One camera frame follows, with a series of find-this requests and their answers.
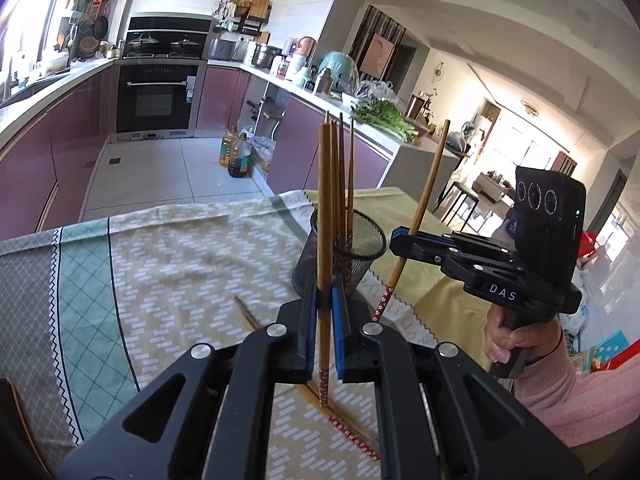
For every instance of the steel stock pot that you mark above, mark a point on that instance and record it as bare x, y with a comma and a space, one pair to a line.
265, 56

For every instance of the person's right forearm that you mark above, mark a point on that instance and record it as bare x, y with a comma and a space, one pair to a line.
575, 400

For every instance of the pink wall painting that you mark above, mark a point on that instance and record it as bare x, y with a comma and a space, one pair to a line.
377, 53

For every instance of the kitchen window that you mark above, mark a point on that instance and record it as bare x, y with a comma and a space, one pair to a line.
30, 5

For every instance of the black stool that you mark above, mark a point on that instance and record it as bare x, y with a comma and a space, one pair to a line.
465, 189

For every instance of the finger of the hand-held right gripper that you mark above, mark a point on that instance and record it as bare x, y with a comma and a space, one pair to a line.
465, 265
465, 242

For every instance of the pink kitchen base cabinets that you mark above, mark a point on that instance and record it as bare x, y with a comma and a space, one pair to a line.
50, 145
310, 135

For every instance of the black integrated stove oven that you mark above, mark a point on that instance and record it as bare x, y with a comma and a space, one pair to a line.
155, 95

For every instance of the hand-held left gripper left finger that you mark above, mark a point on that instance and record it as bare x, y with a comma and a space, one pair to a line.
295, 345

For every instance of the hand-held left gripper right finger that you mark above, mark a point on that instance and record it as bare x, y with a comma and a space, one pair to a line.
341, 330

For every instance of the white cooker pot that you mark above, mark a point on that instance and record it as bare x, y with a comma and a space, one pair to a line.
56, 62

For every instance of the patterned tablecloth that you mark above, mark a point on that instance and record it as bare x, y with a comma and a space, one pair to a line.
175, 285

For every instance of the teal kitchen appliance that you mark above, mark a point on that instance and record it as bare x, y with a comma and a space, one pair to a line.
340, 70

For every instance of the dark wooden chair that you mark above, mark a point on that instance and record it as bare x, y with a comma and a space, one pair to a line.
15, 435

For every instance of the black wall rack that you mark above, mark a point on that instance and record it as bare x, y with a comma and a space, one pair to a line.
250, 25

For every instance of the yellow oil bottle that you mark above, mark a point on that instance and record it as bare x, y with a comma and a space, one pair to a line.
227, 147

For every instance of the lidded cooking pot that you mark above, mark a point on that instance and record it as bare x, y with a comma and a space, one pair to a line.
142, 42
185, 45

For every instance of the clear plastic bag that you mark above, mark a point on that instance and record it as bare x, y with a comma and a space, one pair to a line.
377, 91

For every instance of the pink kettle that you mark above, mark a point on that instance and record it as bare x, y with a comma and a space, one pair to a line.
305, 47

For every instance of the silver countertop appliance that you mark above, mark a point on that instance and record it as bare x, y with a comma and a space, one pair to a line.
221, 49

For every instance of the person's right hand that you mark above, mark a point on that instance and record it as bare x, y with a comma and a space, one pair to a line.
497, 335

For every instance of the dark tumbler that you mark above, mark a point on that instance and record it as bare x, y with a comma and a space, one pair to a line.
415, 106

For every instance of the purple bag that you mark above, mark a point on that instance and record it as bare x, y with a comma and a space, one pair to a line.
458, 142

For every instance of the wall clock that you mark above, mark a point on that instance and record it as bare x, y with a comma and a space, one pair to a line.
438, 72

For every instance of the steel thermos bottle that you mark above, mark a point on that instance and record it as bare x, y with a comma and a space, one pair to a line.
323, 81

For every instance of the bunch of green vegetables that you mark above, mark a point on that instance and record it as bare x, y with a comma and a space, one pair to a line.
385, 117

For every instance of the hanging frying pan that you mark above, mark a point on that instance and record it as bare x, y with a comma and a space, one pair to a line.
101, 27

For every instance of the black mesh holder cup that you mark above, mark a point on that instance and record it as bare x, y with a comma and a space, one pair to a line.
360, 250

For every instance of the woven basket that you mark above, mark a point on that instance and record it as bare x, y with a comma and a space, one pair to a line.
88, 46

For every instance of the red-ended wooden chopstick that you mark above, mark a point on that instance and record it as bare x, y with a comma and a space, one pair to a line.
350, 430
425, 195
246, 312
325, 210

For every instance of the dark oil bottle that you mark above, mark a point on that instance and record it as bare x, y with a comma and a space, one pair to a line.
240, 157

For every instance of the wooden cutting board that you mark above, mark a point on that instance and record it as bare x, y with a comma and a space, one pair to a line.
261, 7

